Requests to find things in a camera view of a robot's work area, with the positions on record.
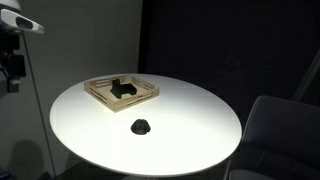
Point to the wooden slatted tray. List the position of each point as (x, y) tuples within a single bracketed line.
[(100, 90)]

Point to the thin grey pole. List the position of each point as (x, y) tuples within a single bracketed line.
[(38, 100)]

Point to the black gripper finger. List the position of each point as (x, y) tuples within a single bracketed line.
[(13, 86)]

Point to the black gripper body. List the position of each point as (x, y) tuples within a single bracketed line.
[(13, 65)]

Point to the black angular frame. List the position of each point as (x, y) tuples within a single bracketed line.
[(121, 88)]

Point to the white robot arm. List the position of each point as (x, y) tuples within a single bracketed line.
[(13, 18)]

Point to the black round dome object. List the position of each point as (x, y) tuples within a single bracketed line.
[(140, 127)]

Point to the grey chair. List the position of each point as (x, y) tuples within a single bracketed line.
[(283, 126)]

